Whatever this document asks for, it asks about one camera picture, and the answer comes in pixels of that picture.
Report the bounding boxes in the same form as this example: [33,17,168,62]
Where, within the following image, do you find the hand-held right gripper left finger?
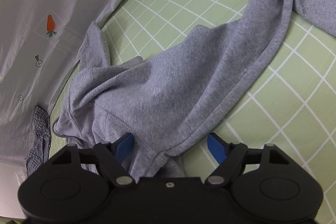
[49,132,136,188]

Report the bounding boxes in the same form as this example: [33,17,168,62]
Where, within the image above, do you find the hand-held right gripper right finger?
[205,133,292,186]

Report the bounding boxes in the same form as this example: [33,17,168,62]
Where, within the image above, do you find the grey hoodie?
[52,0,336,180]

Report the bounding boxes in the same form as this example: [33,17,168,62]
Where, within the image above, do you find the blue plaid shirt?
[25,105,51,178]

